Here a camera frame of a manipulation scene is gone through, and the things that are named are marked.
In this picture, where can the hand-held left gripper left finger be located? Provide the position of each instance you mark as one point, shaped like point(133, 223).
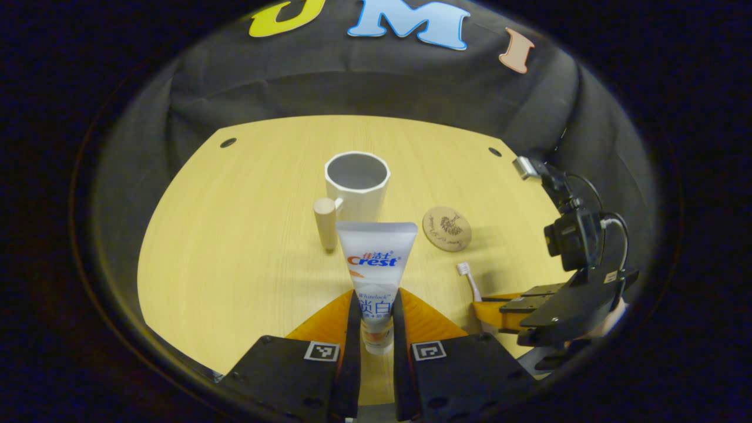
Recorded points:
point(352, 364)

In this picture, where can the white toothpaste tube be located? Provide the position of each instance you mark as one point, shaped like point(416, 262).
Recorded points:
point(376, 247)

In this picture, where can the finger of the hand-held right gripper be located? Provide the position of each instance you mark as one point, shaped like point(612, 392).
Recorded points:
point(537, 291)
point(517, 308)

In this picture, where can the round wooden coaster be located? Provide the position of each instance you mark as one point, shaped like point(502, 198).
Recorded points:
point(446, 229)

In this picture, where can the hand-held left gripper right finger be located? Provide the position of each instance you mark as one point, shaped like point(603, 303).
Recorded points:
point(401, 364)

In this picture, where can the white toothbrush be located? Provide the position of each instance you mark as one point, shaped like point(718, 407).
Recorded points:
point(470, 282)

